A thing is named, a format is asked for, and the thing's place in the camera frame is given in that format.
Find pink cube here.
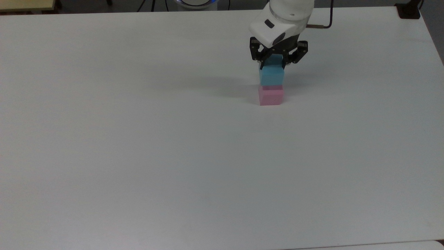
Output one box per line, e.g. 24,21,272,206
258,85,285,106

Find yellow wooden table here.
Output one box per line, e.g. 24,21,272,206
0,0,56,11

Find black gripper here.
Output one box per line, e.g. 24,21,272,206
250,34,309,72

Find blue cube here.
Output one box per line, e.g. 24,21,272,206
259,55,286,87

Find black clamp base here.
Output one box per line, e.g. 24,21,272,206
395,0,424,19

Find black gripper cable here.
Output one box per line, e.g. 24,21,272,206
306,0,334,30

